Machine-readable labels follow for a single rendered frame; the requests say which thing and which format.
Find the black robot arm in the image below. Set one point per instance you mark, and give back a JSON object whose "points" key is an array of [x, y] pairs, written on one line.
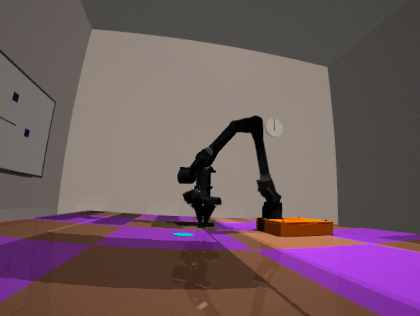
{"points": [[272, 209]]}

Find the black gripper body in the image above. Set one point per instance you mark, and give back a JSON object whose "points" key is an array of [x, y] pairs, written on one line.
{"points": [[206, 199]]}

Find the green rectangular post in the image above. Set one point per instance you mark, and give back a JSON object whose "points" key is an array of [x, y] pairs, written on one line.
{"points": [[209, 224]]}

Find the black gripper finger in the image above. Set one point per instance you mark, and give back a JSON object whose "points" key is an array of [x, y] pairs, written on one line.
{"points": [[207, 211], [199, 213]]}

